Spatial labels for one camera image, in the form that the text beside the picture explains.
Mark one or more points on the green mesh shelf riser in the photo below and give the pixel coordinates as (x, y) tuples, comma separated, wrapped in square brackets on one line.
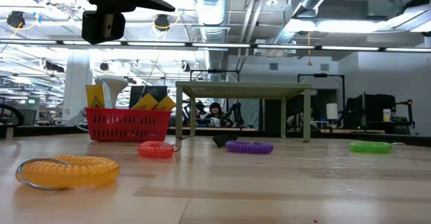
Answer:
[(242, 89)]

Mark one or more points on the black aluminium table frame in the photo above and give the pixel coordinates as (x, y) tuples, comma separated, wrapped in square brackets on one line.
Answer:
[(353, 135)]

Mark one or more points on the purple coil wristband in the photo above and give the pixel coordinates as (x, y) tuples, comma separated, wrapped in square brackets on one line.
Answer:
[(249, 147)]

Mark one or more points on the red plastic basket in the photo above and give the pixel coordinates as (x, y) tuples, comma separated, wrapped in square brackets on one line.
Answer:
[(128, 124)]

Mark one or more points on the black background equipment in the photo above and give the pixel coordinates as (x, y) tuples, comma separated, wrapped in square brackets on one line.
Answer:
[(370, 109)]

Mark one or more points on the person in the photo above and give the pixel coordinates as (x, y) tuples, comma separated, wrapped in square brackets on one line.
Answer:
[(215, 111)]

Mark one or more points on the white cylinder lamp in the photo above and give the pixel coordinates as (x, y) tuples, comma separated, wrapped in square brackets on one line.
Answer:
[(331, 111)]

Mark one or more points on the green coil wristband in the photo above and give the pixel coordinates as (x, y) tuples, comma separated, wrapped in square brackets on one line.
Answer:
[(370, 147)]

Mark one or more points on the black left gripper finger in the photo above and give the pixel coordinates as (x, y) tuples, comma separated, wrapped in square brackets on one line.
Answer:
[(151, 2)]

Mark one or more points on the black ceiling camera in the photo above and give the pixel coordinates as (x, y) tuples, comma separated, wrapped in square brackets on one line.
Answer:
[(15, 19), (161, 22)]

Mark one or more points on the black background rig frame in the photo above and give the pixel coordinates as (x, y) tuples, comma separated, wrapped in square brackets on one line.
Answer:
[(320, 75)]

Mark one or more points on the black background robot arm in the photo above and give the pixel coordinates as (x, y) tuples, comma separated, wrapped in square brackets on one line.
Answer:
[(236, 113), (198, 111)]

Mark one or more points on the long ceiling light strip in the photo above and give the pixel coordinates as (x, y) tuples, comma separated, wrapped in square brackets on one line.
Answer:
[(219, 45)]

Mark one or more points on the orange coil wristband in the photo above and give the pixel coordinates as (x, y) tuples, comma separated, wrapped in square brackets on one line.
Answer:
[(155, 149)]

